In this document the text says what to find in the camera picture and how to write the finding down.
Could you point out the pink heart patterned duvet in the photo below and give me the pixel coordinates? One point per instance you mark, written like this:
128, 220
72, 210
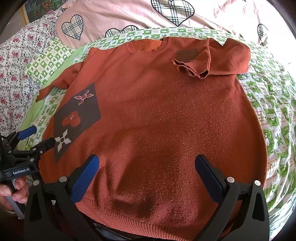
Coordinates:
82, 22

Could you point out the landscape painting on wall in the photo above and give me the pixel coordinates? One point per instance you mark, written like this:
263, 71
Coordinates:
35, 9

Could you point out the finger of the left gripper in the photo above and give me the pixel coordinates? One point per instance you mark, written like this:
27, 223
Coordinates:
41, 148
25, 133

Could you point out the floral pink white quilt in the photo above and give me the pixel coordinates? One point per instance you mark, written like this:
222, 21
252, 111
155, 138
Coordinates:
17, 89

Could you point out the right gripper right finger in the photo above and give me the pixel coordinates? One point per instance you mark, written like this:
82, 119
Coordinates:
242, 212

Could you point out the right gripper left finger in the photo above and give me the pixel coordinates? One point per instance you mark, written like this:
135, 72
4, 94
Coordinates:
51, 212

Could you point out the rust orange knit sweater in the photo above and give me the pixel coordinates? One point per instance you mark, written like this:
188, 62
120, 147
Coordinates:
147, 108

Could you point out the person's left hand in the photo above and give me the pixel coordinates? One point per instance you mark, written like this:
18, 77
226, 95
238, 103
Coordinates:
20, 195

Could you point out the green frog patterned blanket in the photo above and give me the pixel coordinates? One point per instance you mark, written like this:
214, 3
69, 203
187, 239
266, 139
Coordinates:
271, 91

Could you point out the small green checkered pillow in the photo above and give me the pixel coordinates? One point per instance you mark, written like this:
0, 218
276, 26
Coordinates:
43, 66

